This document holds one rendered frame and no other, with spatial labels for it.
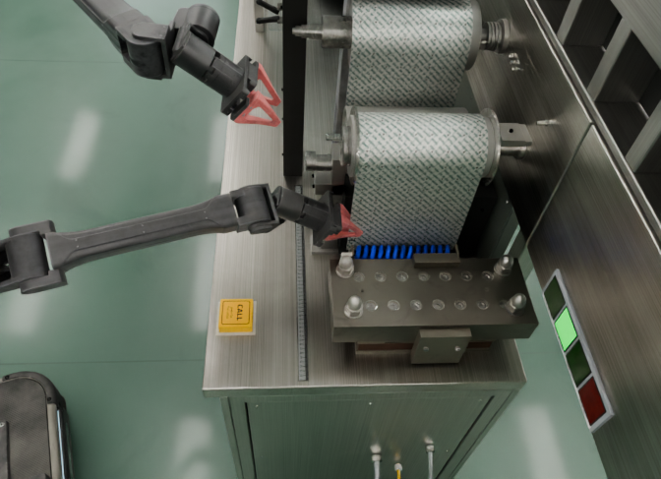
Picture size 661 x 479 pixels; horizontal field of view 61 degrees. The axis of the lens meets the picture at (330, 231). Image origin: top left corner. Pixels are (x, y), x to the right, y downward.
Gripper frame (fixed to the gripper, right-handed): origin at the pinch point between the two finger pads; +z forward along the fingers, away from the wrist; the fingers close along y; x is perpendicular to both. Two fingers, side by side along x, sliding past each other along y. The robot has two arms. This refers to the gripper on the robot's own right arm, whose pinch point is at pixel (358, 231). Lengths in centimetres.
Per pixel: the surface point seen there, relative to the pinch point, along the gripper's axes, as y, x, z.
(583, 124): 8.0, 46.0, 8.8
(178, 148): -143, -127, -5
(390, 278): 9.1, -0.3, 7.5
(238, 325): 13.0, -25.0, -14.2
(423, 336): 21.8, 1.2, 12.1
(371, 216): 0.2, 5.4, -0.6
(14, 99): -180, -172, -83
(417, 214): 0.3, 10.5, 7.1
